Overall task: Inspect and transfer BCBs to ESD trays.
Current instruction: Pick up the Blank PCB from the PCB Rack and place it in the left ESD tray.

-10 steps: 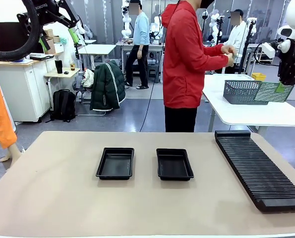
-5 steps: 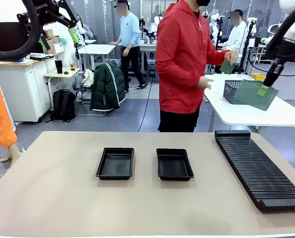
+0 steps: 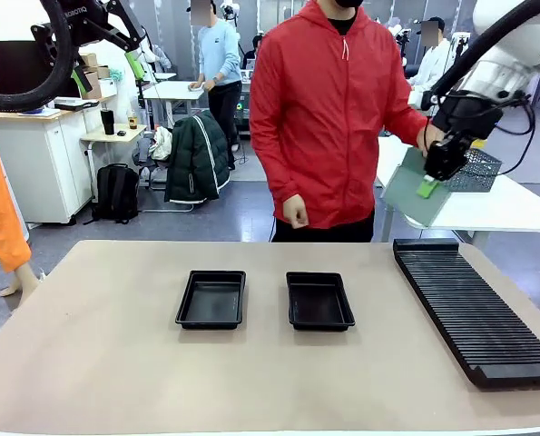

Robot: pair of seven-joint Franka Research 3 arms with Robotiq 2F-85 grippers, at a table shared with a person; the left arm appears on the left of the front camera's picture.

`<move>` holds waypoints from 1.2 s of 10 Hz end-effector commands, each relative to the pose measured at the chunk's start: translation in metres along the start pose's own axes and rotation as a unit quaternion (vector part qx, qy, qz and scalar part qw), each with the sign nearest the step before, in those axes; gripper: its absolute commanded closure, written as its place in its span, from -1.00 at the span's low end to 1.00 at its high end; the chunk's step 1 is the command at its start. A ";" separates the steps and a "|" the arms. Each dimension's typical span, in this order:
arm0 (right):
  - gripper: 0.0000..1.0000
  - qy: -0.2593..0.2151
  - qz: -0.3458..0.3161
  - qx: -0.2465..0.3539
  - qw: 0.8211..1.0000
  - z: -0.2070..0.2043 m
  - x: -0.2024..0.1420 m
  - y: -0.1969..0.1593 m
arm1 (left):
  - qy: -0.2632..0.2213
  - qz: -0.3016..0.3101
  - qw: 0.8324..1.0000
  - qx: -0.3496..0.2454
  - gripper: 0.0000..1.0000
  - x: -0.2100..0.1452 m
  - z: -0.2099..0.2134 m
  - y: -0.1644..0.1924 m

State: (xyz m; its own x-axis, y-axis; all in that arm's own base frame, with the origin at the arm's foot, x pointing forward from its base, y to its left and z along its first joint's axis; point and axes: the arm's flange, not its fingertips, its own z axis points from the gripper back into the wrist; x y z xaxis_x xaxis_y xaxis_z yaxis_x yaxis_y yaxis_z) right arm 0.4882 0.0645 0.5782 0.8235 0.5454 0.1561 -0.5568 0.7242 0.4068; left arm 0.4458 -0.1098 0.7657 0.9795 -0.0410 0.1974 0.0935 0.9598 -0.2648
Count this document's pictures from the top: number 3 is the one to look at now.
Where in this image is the black computer monitor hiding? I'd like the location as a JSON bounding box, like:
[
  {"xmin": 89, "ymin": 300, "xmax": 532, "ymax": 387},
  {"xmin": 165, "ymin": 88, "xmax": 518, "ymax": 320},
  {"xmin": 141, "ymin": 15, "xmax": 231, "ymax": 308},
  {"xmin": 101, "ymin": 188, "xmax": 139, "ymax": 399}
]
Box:
[{"xmin": 0, "ymin": 40, "xmax": 83, "ymax": 99}]

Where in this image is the black keyboard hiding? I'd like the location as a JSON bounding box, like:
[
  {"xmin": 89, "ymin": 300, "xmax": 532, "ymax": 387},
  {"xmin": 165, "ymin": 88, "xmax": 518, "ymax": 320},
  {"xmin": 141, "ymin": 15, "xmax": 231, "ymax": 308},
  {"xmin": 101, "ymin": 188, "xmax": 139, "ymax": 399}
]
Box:
[{"xmin": 54, "ymin": 98, "xmax": 101, "ymax": 112}]

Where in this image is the person's right hand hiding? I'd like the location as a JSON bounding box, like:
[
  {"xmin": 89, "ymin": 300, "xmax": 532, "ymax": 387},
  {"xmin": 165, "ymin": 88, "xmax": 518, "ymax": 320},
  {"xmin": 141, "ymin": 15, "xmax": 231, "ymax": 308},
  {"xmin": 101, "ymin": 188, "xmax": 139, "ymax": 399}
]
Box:
[{"xmin": 283, "ymin": 193, "xmax": 311, "ymax": 229}]

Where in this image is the person in red jacket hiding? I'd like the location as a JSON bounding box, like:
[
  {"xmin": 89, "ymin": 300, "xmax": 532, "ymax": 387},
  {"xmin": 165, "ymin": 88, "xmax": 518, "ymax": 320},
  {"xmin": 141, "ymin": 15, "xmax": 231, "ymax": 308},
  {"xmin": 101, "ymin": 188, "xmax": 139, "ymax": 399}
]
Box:
[{"xmin": 249, "ymin": 0, "xmax": 430, "ymax": 243}]

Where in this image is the cream cloth bag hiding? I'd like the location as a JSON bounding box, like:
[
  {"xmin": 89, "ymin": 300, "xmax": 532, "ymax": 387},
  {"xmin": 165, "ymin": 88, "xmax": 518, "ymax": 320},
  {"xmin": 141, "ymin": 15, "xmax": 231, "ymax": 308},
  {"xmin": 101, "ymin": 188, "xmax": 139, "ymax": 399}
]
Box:
[{"xmin": 149, "ymin": 125, "xmax": 174, "ymax": 162}]

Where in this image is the person's red sleeved left forearm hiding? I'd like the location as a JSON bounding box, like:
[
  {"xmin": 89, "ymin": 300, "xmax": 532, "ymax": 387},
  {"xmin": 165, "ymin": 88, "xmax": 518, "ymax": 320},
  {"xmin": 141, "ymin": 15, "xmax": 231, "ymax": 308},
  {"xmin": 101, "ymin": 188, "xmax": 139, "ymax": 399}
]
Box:
[{"xmin": 378, "ymin": 94, "xmax": 430, "ymax": 148}]

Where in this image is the small wood top table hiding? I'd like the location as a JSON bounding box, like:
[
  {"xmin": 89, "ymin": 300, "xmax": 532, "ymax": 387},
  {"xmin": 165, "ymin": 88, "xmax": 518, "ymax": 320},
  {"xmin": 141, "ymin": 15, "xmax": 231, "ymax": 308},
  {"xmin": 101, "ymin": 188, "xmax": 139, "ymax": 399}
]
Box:
[{"xmin": 79, "ymin": 123, "xmax": 148, "ymax": 203}]

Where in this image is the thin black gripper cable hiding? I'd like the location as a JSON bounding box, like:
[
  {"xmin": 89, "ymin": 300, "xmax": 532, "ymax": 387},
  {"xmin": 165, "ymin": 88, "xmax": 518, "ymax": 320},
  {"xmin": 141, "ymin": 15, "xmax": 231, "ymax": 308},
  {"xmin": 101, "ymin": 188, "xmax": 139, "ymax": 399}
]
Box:
[{"xmin": 477, "ymin": 88, "xmax": 538, "ymax": 176}]

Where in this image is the white cabinet desk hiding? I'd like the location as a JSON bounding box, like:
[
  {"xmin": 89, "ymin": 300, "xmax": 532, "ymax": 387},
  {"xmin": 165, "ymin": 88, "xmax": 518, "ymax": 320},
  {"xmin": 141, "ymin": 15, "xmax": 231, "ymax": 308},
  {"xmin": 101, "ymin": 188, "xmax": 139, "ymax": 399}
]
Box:
[{"xmin": 0, "ymin": 95, "xmax": 116, "ymax": 227}]

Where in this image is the person with black hair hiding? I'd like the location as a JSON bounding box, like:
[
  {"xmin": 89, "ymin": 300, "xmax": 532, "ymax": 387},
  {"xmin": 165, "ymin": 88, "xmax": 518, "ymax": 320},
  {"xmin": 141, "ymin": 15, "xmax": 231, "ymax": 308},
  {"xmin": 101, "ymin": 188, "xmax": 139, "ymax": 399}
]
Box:
[{"xmin": 243, "ymin": 35, "xmax": 264, "ymax": 70}]

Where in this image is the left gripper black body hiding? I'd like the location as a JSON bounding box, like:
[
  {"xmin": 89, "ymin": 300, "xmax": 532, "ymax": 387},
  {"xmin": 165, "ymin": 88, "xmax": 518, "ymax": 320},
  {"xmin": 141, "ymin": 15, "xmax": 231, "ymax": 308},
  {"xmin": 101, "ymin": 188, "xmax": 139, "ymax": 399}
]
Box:
[{"xmin": 55, "ymin": 0, "xmax": 114, "ymax": 47}]

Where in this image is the grey office chair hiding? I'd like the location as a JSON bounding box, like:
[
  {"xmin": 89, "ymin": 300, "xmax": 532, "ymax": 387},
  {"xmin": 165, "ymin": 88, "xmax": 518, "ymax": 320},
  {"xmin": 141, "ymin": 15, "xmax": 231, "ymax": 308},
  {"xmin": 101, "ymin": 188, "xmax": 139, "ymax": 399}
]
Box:
[{"xmin": 132, "ymin": 134, "xmax": 196, "ymax": 214}]

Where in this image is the black slotted board rack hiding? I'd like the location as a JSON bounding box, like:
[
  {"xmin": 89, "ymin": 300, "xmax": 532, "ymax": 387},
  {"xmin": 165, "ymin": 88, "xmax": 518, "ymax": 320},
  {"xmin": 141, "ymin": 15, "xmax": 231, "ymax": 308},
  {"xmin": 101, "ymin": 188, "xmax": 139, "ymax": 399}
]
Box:
[{"xmin": 392, "ymin": 238, "xmax": 540, "ymax": 390}]

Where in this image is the person in white coat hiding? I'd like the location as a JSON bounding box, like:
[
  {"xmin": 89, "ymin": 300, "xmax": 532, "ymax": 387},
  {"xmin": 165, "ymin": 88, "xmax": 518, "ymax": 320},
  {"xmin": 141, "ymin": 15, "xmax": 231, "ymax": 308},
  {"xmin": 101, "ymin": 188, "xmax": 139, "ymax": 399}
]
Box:
[{"xmin": 407, "ymin": 16, "xmax": 453, "ymax": 111}]

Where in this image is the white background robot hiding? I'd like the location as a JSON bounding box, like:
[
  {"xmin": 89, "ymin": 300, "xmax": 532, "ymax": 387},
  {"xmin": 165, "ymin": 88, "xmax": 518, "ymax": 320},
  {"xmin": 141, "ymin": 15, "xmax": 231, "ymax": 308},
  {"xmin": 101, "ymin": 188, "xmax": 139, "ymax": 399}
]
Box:
[
  {"xmin": 387, "ymin": 17, "xmax": 411, "ymax": 61},
  {"xmin": 219, "ymin": 0, "xmax": 241, "ymax": 22}
]

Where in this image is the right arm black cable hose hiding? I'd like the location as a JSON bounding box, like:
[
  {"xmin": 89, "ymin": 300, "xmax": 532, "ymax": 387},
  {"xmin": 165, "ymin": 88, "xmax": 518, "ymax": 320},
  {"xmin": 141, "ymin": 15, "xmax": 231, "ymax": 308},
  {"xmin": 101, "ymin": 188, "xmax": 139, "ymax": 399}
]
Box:
[{"xmin": 426, "ymin": 0, "xmax": 540, "ymax": 104}]

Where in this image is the grey mesh basket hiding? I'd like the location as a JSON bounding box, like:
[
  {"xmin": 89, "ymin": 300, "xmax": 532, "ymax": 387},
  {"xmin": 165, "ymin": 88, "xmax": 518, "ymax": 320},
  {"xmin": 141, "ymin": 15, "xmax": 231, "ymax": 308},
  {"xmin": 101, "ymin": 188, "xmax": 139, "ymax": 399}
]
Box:
[{"xmin": 446, "ymin": 147, "xmax": 504, "ymax": 193}]

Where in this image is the white background table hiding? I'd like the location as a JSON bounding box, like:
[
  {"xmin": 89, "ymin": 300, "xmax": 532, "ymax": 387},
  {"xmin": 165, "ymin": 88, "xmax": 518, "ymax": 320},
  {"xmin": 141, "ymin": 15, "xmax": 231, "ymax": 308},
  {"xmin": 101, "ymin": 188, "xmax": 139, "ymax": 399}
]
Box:
[{"xmin": 142, "ymin": 80, "xmax": 208, "ymax": 129}]

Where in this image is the seated person in grey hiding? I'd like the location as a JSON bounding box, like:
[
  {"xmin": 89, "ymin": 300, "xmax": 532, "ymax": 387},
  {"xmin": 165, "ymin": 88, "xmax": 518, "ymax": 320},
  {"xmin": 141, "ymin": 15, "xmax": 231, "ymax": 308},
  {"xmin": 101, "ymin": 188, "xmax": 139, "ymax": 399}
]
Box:
[{"xmin": 142, "ymin": 43, "xmax": 173, "ymax": 74}]

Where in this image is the person in light blue top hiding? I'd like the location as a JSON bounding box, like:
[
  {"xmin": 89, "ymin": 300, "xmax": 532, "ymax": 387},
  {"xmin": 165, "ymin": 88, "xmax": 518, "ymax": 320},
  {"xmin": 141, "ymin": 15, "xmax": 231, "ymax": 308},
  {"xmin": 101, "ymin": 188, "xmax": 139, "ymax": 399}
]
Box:
[{"xmin": 188, "ymin": 0, "xmax": 244, "ymax": 172}]

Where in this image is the black plastic ESD tray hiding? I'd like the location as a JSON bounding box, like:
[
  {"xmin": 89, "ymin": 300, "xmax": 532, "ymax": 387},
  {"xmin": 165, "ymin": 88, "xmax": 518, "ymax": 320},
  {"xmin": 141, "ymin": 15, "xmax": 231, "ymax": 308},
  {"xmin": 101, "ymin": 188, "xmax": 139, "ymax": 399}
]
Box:
[
  {"xmin": 174, "ymin": 270, "xmax": 247, "ymax": 331},
  {"xmin": 285, "ymin": 271, "xmax": 357, "ymax": 332}
]

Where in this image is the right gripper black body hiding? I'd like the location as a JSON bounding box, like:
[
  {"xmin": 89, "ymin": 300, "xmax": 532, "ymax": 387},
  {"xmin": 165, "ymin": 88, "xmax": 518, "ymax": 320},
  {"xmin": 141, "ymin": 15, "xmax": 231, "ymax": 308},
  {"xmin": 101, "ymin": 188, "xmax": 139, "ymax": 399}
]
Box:
[{"xmin": 431, "ymin": 92, "xmax": 506, "ymax": 141}]

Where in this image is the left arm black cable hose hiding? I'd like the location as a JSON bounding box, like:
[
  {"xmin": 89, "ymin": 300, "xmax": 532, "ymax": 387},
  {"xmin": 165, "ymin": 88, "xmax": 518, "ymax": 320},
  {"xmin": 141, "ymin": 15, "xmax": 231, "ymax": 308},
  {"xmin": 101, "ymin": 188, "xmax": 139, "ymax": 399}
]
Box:
[{"xmin": 0, "ymin": 0, "xmax": 79, "ymax": 114}]

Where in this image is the person's left hand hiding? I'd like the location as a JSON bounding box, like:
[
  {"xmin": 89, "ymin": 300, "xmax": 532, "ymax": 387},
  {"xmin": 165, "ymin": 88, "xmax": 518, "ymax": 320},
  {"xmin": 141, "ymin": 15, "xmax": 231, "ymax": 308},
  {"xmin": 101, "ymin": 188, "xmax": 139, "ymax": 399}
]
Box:
[{"xmin": 416, "ymin": 123, "xmax": 446, "ymax": 158}]

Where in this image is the white storage box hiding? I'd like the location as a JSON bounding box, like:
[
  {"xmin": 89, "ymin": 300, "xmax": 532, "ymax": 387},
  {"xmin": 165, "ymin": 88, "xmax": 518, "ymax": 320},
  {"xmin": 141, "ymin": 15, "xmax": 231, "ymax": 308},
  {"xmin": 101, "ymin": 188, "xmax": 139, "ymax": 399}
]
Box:
[{"xmin": 97, "ymin": 77, "xmax": 119, "ymax": 99}]

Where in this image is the black backpack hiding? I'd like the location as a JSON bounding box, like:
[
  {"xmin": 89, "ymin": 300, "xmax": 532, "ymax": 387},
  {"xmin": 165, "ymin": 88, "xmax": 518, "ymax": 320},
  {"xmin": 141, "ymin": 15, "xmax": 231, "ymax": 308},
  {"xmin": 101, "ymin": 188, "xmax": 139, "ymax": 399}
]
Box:
[{"xmin": 83, "ymin": 163, "xmax": 142, "ymax": 226}]

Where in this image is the person's red sleeved right forearm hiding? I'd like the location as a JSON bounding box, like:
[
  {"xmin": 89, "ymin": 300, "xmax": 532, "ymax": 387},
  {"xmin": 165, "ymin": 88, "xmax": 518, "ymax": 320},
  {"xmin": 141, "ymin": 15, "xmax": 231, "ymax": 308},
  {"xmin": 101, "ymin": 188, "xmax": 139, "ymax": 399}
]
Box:
[{"xmin": 255, "ymin": 144, "xmax": 305, "ymax": 206}]

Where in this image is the green circuit board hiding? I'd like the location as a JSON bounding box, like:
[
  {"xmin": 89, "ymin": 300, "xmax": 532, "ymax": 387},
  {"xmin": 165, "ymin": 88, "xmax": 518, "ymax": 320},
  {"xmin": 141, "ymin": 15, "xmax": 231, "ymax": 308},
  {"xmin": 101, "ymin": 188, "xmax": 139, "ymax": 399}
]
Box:
[{"xmin": 381, "ymin": 145, "xmax": 453, "ymax": 229}]

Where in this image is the black camera tripod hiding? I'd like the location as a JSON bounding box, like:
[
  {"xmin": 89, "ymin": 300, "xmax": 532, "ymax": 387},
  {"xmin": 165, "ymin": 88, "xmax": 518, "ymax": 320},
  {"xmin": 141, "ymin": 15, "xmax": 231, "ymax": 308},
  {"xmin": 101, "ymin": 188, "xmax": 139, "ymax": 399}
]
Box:
[{"xmin": 134, "ymin": 76, "xmax": 151, "ymax": 126}]

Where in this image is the dark green jacket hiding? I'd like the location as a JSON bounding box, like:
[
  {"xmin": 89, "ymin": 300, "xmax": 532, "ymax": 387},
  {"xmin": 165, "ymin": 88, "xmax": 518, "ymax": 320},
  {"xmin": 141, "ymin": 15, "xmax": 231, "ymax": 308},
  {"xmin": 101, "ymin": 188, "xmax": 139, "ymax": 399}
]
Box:
[{"xmin": 163, "ymin": 110, "xmax": 231, "ymax": 204}]

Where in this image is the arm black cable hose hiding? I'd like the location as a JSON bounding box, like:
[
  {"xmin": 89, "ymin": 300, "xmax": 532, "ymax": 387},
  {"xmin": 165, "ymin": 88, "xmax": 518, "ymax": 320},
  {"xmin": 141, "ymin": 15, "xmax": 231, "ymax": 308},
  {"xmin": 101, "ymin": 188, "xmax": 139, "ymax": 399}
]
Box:
[
  {"xmin": 0, "ymin": 0, "xmax": 79, "ymax": 114},
  {"xmin": 426, "ymin": 0, "xmax": 540, "ymax": 104}
]

